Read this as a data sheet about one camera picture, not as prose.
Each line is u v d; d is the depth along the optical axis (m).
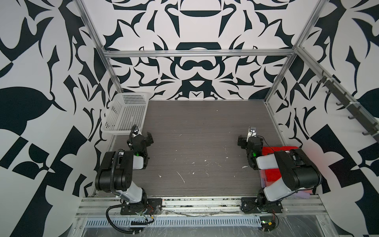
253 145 0.73
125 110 1.15
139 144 0.71
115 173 0.44
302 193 0.78
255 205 0.74
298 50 0.87
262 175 0.82
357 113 0.55
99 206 0.76
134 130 0.80
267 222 0.71
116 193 0.49
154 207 0.74
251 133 0.81
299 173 0.46
